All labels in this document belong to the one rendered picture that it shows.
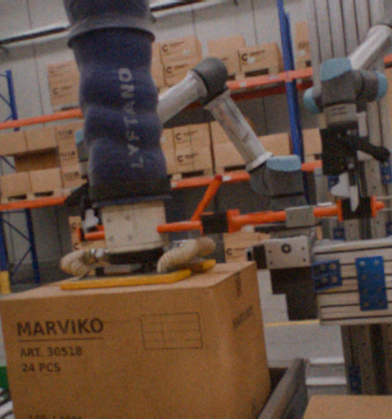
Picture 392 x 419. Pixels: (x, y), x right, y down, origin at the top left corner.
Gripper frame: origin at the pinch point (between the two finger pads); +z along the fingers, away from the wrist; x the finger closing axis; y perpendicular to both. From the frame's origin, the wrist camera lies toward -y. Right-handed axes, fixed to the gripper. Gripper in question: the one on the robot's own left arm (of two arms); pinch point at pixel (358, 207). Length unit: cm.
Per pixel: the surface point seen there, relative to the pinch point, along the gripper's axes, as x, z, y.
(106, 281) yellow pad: 15, 11, 63
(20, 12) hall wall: -784, -430, 669
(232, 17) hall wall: -823, -338, 250
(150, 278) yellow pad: 15, 12, 50
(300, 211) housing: 4.1, -0.5, 13.2
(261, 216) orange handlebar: 3.8, -0.4, 23.1
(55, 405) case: 21, 41, 78
